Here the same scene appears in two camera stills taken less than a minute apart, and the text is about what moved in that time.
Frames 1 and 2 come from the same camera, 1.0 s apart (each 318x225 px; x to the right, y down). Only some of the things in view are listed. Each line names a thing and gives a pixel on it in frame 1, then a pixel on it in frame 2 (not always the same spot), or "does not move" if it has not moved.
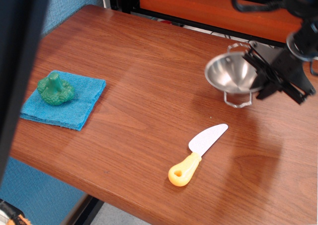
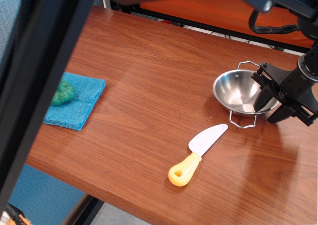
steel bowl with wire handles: [234, 73] → [235, 91]
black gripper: [278, 69] → [293, 88]
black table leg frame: [84, 212] does not move
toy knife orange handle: [180, 175] does not move
